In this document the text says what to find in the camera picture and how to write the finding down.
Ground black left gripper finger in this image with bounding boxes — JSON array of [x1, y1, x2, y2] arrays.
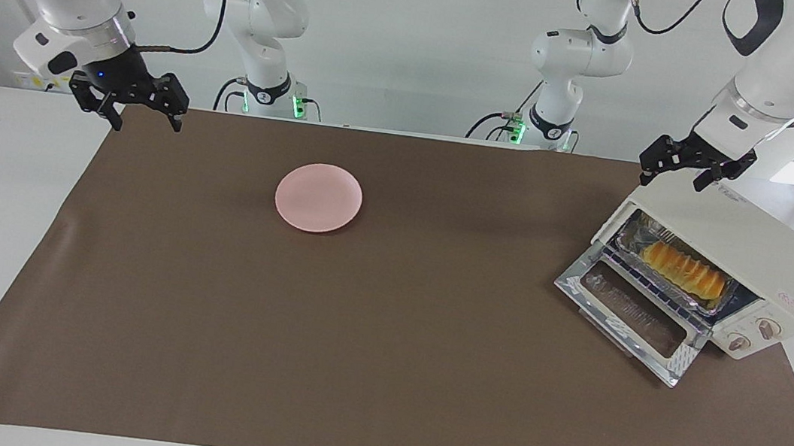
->
[[690, 141, 759, 200], [636, 132, 691, 192]]

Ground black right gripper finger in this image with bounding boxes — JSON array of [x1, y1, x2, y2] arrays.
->
[[65, 78, 129, 132], [149, 71, 194, 134]]

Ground yellow ridged bread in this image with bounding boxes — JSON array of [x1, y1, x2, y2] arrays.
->
[[637, 239, 733, 306]]

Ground aluminium foil tray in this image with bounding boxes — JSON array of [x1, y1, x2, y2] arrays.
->
[[607, 208, 747, 320]]

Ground cream toaster oven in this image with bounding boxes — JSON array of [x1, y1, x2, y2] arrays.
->
[[543, 158, 794, 404]]

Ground glass oven door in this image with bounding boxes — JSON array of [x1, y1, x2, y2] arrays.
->
[[543, 237, 724, 393]]

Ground pink round plate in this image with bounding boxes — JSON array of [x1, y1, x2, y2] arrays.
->
[[271, 158, 367, 239]]

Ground brown table mat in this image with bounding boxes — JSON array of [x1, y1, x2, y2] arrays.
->
[[0, 83, 794, 446]]

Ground black arm base cables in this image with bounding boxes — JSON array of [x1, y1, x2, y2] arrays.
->
[[463, 71, 545, 149], [212, 71, 255, 116]]

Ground white wall socket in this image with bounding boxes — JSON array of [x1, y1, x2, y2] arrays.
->
[[11, 68, 76, 96]]

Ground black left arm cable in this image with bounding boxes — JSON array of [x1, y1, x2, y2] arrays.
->
[[612, 0, 794, 130]]

